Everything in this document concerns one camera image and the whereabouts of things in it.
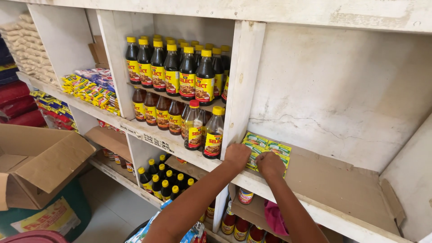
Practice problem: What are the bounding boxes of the person's right hand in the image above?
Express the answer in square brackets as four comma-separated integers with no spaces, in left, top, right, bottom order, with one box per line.
[255,151,287,181]

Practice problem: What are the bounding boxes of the person's left hand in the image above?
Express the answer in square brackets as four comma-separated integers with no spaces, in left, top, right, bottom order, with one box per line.
[224,143,252,173]

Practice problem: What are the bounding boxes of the stack of green seasoning packets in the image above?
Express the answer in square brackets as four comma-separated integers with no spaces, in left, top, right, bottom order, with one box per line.
[242,132,292,179]

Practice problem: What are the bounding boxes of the yellow-capped clear sauce bottle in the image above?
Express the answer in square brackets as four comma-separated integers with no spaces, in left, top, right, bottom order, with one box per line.
[202,106,225,160]

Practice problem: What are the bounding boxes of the bent cardboard tray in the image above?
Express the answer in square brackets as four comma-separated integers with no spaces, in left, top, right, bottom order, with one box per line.
[231,192,344,243]

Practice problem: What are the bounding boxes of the pink cloth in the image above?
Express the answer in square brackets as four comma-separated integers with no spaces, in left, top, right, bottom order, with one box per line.
[263,199,290,237]

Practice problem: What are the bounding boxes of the red-capped clear sauce bottle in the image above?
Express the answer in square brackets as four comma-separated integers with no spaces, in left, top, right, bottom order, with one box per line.
[184,99,205,151]

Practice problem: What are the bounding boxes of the row of red ketchup bottles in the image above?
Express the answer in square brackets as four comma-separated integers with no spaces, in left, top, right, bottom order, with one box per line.
[221,200,282,243]

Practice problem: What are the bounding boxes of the flat brown cardboard shelf liner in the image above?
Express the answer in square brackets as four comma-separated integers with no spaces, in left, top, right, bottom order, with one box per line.
[236,135,406,237]

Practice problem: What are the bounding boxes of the white wooden shelf unit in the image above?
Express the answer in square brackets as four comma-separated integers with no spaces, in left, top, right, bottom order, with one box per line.
[0,0,432,243]

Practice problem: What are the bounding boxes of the group of small dark bottles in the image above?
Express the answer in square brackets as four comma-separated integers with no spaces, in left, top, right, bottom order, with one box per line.
[137,153,197,203]

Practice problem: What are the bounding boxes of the bag of blue white packets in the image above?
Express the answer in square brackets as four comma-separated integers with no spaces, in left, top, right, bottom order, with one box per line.
[125,199,208,243]

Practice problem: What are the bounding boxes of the row of brown vinegar bottles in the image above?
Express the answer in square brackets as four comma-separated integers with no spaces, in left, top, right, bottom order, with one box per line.
[132,86,190,136]

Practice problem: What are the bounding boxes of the row of dark yellow-capped sauce bottles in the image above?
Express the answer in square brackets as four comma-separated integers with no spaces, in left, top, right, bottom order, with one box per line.
[125,34,232,107]

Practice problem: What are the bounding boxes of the row of small jars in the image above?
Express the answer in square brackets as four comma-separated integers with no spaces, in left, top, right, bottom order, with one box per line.
[101,148,136,173]

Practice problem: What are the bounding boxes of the brown cardboard sheet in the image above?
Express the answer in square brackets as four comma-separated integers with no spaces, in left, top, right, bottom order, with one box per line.
[84,126,133,163]

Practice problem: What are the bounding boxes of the row of small cans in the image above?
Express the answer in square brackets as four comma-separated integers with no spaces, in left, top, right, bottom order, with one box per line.
[97,119,126,133]

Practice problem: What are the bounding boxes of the stack of yellow sachet packets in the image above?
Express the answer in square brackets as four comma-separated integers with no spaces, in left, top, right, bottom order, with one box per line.
[61,74,121,117]

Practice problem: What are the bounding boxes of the stack of blue white sachets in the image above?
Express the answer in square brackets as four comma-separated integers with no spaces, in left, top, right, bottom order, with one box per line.
[74,67,116,92]

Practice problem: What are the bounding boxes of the green plastic bucket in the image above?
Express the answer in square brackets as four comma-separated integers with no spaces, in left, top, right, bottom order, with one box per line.
[0,178,92,243]

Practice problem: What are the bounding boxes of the folded brown cardboard pieces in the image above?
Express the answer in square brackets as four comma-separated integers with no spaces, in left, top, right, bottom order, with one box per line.
[88,35,110,70]

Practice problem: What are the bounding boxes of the pile of colourful snack packets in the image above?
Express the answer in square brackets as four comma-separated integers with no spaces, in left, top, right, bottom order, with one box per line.
[30,90,79,133]

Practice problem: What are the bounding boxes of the open brown cardboard box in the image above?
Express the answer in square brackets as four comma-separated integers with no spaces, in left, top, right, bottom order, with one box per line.
[0,123,97,212]

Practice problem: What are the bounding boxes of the yellow white printed sack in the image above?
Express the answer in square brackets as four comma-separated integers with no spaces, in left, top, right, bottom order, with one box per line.
[10,197,82,237]

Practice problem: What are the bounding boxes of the dark red plastic lid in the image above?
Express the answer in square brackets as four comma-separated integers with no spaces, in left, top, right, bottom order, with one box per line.
[0,230,70,243]

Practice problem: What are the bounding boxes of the stack of red packs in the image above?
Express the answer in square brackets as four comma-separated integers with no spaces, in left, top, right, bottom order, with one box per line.
[0,80,47,128]

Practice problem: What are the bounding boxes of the stack of clear noodle bags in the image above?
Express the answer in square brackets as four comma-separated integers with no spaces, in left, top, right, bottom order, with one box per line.
[0,13,61,86]

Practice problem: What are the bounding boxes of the stack of dark blue packs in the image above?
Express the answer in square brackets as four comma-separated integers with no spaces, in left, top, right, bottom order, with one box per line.
[0,36,20,86]

